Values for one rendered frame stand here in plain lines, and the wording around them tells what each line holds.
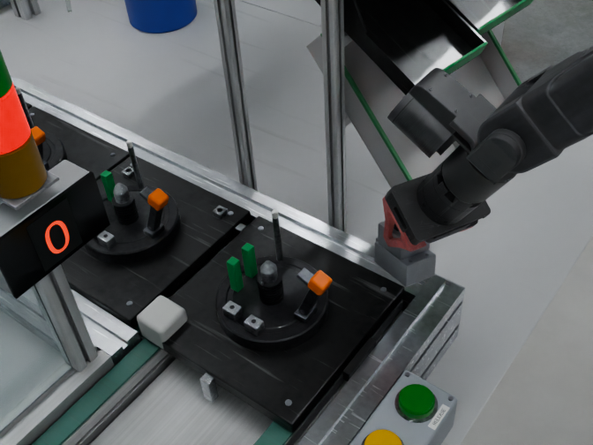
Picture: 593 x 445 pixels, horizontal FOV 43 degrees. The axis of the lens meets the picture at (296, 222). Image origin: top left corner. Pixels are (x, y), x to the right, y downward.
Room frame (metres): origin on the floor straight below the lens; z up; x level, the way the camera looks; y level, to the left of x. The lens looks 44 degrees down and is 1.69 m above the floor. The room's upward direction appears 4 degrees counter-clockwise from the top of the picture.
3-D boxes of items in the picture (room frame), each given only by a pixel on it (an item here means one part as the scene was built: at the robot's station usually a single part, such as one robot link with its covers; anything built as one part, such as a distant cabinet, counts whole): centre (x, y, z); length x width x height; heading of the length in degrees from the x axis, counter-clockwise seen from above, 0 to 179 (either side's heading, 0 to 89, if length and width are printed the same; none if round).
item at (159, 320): (0.59, 0.18, 0.97); 0.05 x 0.05 x 0.04; 50
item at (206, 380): (0.50, 0.12, 0.95); 0.01 x 0.01 x 0.04; 50
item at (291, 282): (0.60, 0.04, 0.98); 0.14 x 0.14 x 0.02
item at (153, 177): (0.76, 0.23, 1.01); 0.24 x 0.24 x 0.13; 50
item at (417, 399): (0.45, -0.12, 0.96); 0.04 x 0.04 x 0.02
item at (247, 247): (0.64, 0.06, 1.01); 0.01 x 0.01 x 0.05; 50
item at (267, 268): (0.60, 0.04, 1.04); 0.02 x 0.02 x 0.03
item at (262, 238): (0.60, 0.04, 0.96); 0.24 x 0.24 x 0.02; 50
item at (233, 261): (0.62, 0.08, 1.01); 0.01 x 0.01 x 0.05; 50
